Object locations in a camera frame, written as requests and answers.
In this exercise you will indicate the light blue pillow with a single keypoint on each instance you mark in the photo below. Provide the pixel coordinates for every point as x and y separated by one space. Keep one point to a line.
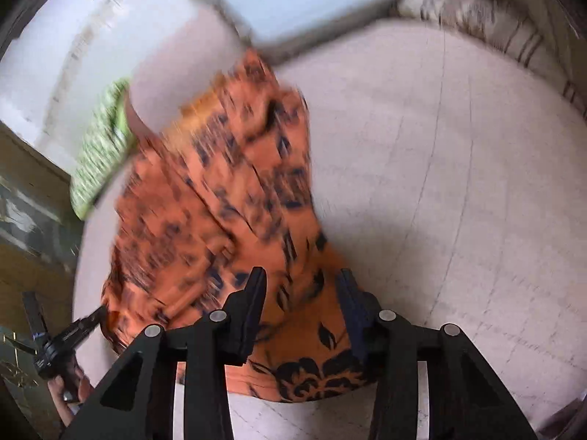
298 0

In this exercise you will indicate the person's left hand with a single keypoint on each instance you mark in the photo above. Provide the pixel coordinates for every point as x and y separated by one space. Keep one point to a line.
85 387

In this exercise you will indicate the orange dark-printed garment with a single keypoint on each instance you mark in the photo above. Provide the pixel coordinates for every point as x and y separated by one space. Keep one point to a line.
220 192

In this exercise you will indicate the pale checked bed sheet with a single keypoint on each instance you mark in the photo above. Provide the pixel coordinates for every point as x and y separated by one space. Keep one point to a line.
435 169

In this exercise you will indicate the beige striped pillow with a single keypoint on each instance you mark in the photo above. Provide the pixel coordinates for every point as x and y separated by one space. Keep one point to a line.
472 13

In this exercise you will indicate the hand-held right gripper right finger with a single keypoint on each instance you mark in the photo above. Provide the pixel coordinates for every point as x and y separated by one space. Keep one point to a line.
348 300

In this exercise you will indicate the green patterned cloth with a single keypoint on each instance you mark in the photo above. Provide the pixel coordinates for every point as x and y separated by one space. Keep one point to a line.
98 156

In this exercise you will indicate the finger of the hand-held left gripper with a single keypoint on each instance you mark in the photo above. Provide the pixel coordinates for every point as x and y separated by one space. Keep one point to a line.
87 322
33 314

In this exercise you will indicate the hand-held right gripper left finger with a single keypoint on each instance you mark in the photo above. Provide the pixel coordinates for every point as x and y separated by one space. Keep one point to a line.
256 295

